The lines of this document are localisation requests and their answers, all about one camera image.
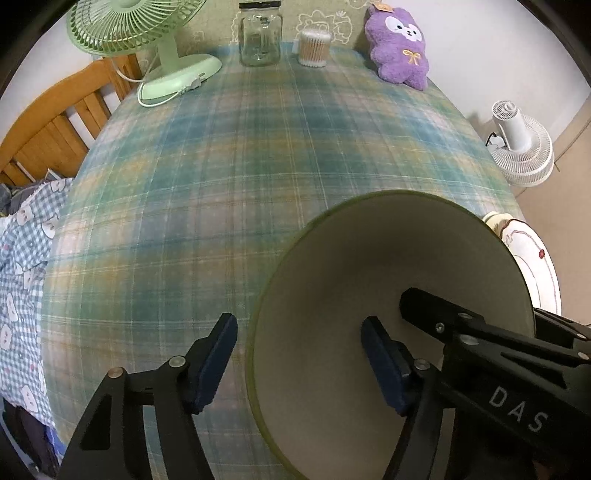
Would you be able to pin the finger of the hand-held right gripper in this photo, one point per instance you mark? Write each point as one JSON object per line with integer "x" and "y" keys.
{"x": 563, "y": 332}
{"x": 429, "y": 311}

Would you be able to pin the white plate with red trim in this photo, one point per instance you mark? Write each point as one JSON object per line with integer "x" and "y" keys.
{"x": 535, "y": 272}

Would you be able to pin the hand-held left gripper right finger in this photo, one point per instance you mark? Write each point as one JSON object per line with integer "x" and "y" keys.
{"x": 385, "y": 364}

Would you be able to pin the green desk fan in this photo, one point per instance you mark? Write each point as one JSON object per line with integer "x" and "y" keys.
{"x": 175, "y": 78}

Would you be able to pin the green printed wall cloth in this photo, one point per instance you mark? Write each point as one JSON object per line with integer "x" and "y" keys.
{"x": 217, "y": 23}

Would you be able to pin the cotton swab container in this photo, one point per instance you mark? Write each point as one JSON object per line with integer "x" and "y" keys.
{"x": 314, "y": 48}

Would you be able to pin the blue checkered printed blanket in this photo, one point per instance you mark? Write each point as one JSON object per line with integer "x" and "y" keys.
{"x": 23, "y": 277}

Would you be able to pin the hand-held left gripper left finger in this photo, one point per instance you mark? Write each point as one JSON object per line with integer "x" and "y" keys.
{"x": 214, "y": 364}

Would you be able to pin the dark cloth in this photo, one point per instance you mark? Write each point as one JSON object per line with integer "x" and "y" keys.
{"x": 27, "y": 438}

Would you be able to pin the large cream ceramic bowl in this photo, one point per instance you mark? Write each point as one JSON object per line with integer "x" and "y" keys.
{"x": 369, "y": 258}

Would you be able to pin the white desk fan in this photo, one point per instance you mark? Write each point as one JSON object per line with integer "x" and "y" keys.
{"x": 521, "y": 157}

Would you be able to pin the glass jar with black lid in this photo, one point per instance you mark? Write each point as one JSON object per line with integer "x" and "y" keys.
{"x": 261, "y": 41}

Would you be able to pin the plaid tablecloth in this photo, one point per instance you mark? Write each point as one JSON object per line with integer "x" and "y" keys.
{"x": 231, "y": 184}

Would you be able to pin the purple plush toy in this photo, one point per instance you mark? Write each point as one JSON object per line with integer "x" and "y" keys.
{"x": 401, "y": 69}

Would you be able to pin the wooden bed headboard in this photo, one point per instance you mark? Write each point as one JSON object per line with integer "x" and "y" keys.
{"x": 46, "y": 120}

